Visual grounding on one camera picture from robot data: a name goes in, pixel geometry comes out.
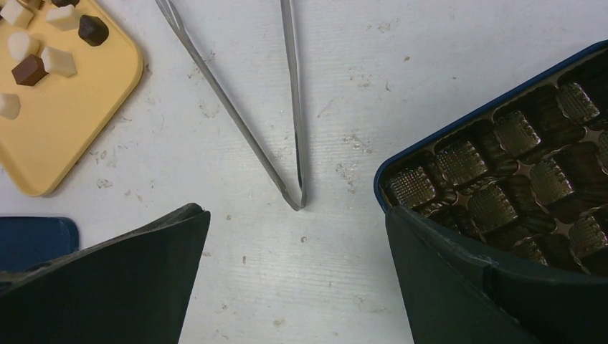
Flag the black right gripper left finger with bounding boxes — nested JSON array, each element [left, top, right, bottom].
[[1, 203, 211, 343]]

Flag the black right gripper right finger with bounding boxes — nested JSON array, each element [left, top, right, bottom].
[[385, 206, 607, 343]]

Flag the blue chocolate box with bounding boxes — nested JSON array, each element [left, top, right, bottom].
[[374, 41, 607, 276]]

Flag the metal tweezers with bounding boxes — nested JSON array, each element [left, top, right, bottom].
[[154, 0, 308, 212]]

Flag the white chocolate at edge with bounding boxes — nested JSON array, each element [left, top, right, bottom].
[[0, 93, 21, 120]]

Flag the white chocolate cube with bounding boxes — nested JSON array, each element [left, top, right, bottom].
[[40, 47, 77, 77]]

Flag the brown square chocolate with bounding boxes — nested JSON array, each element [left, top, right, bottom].
[[11, 54, 47, 87]]

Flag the dark round chocolate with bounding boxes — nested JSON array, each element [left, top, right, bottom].
[[78, 15, 109, 47]]

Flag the white round chocolate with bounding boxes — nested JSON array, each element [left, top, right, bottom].
[[7, 32, 40, 62]]

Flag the white chocolate block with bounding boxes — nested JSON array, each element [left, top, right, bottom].
[[45, 4, 82, 31]]

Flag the white chocolate piece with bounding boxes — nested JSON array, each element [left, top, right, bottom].
[[1, 0, 34, 29]]

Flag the blue box lid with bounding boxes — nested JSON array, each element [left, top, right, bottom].
[[1, 216, 80, 272]]

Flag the yellow tray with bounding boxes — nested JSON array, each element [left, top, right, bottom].
[[1, 1, 143, 196]]

